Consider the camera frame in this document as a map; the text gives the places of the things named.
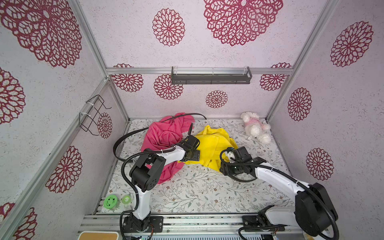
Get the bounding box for yellow garment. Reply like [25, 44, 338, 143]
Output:
[185, 125, 239, 172]

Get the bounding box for pink trousers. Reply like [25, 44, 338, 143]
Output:
[140, 112, 196, 185]

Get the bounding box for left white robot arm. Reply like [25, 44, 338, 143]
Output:
[119, 135, 200, 235]

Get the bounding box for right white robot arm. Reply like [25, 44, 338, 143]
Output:
[219, 147, 340, 240]

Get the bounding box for white pink plush toy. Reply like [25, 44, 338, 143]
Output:
[241, 112, 272, 144]

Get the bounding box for right black cable conduit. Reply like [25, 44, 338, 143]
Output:
[219, 146, 340, 240]

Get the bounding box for black cable conduit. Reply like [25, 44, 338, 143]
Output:
[119, 122, 194, 240]
[219, 146, 340, 240]

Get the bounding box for black wall shelf rail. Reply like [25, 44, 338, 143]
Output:
[171, 67, 253, 85]

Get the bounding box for left black cable conduit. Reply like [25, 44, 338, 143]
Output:
[119, 122, 194, 240]

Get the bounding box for black wire wall rack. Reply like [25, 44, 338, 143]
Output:
[78, 95, 112, 136]

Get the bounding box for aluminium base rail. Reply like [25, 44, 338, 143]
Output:
[78, 212, 307, 240]

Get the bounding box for wooden board white frame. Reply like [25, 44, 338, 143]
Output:
[78, 231, 120, 240]

